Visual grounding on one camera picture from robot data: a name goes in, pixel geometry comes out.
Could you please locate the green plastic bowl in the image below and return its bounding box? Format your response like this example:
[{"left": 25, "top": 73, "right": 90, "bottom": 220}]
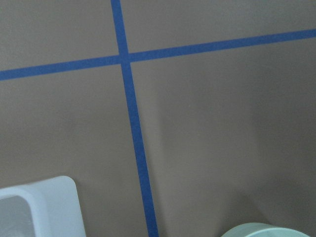
[{"left": 222, "top": 223, "right": 309, "bottom": 237}]

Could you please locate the clear plastic bin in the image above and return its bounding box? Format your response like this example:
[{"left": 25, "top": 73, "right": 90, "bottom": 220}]
[{"left": 0, "top": 176, "right": 86, "bottom": 237}]

